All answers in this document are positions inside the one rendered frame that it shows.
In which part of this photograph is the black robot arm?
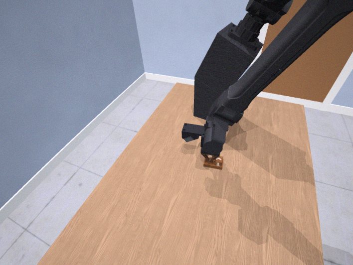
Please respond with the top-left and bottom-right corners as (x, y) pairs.
(181, 0), (353, 154)

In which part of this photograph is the brown wooden tray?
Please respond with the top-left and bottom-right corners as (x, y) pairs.
(203, 159), (223, 170)

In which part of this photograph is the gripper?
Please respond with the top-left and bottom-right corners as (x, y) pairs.
(200, 147), (220, 162)

